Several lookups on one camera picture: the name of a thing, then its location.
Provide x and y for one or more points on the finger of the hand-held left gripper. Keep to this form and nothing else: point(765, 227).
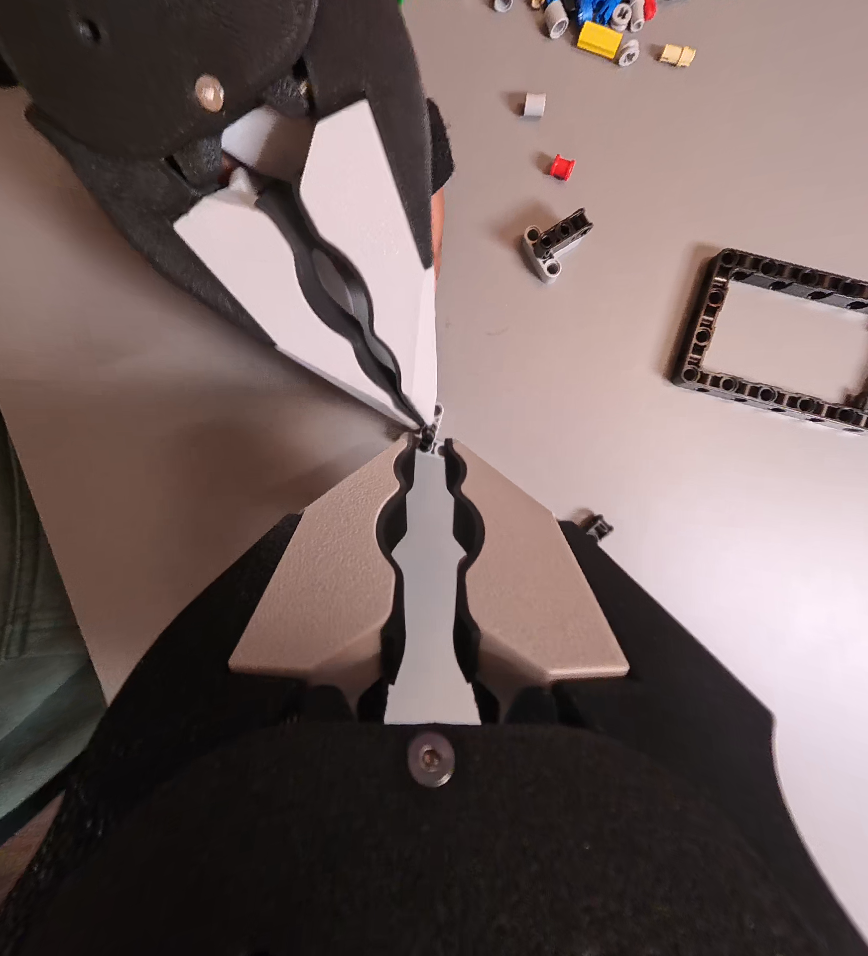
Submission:
point(374, 209)
point(254, 276)

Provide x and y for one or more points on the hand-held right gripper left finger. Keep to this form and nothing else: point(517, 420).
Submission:
point(314, 597)

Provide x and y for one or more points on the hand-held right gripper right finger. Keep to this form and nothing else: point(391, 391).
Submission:
point(538, 597)

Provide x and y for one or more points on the grey lego connector assembly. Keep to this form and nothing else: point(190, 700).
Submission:
point(431, 432)

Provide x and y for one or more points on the pile of small lego pieces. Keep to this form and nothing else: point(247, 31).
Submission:
point(557, 22)

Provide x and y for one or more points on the grey and black lego assembly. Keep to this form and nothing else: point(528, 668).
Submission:
point(553, 246)

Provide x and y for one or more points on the grey lego bush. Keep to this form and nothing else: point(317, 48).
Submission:
point(533, 105)

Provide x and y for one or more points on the red lego bush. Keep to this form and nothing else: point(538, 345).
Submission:
point(563, 166)

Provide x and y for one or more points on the yellow lego connector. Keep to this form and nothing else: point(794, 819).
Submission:
point(598, 39)

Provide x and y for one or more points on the tan lego pin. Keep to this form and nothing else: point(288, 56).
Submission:
point(676, 54)

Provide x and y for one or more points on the person's left hand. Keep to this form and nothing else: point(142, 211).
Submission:
point(438, 224)

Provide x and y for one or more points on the green sweatshirt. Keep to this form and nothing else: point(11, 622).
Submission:
point(15, 597)

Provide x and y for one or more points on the black rectangular lego frame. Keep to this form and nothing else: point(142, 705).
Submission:
point(777, 274)

